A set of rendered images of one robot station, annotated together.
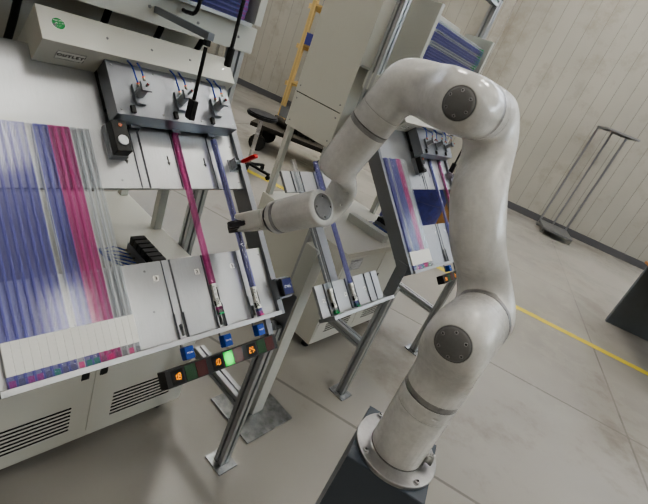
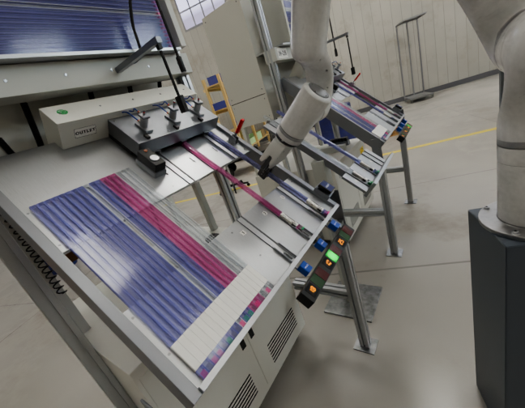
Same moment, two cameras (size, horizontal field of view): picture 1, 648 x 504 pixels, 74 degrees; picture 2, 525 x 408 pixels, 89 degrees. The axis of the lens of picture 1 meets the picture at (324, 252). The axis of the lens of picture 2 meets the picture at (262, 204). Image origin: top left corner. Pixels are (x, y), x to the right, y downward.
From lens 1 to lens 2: 0.40 m
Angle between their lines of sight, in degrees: 8
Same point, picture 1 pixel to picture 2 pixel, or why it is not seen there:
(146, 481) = (332, 391)
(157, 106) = (160, 128)
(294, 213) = (302, 112)
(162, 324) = (272, 260)
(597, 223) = (438, 74)
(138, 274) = (229, 236)
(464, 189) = not seen: outside the picture
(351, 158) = (317, 24)
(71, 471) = not seen: outside the picture
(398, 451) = not seen: outside the picture
